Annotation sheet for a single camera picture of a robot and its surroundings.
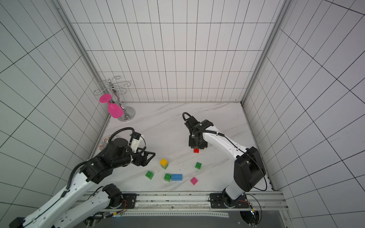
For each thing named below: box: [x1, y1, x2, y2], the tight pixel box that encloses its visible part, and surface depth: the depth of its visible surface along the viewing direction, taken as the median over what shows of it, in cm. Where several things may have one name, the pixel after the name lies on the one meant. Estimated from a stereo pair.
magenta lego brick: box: [190, 176, 199, 186], surface depth 81 cm
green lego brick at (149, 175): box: [144, 170, 154, 181], surface depth 81 cm
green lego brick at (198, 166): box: [194, 161, 202, 170], surface depth 85 cm
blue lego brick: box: [171, 173, 183, 181], surface depth 81 cm
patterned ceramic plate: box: [98, 134, 111, 151], surface depth 94 cm
